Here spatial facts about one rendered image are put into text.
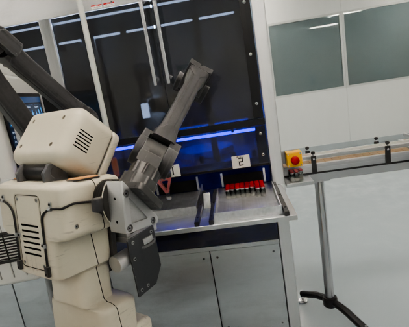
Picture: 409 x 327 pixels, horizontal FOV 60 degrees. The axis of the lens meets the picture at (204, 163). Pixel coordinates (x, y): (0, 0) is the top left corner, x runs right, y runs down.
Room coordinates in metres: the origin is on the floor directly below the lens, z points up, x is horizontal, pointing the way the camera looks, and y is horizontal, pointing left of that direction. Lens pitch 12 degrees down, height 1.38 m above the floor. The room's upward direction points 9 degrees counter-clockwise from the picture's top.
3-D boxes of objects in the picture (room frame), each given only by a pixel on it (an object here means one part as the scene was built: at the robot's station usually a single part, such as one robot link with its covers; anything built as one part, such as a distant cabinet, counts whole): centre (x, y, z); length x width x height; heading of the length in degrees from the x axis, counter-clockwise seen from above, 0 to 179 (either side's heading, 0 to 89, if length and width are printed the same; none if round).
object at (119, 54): (1.70, 0.36, 1.50); 0.47 x 0.01 x 0.59; 84
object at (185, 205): (1.58, 0.17, 0.90); 0.34 x 0.26 x 0.04; 174
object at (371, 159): (1.75, -0.72, 0.92); 0.69 x 0.16 x 0.16; 84
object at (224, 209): (1.43, -0.15, 0.90); 0.34 x 0.26 x 0.04; 173
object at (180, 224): (1.49, 0.01, 0.87); 0.70 x 0.48 x 0.02; 84
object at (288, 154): (1.64, -0.42, 0.99); 0.08 x 0.07 x 0.07; 174
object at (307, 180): (1.68, -0.44, 0.87); 0.14 x 0.13 x 0.02; 174
